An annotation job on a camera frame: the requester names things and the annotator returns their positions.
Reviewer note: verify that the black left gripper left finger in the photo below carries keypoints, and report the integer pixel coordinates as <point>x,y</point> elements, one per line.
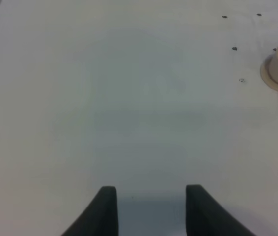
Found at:
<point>100,216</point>

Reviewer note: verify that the near beige cup saucer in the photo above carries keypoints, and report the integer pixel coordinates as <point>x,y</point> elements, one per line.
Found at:
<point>265,74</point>

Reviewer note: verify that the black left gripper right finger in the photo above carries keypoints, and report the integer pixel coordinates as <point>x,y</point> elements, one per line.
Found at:
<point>206,217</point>

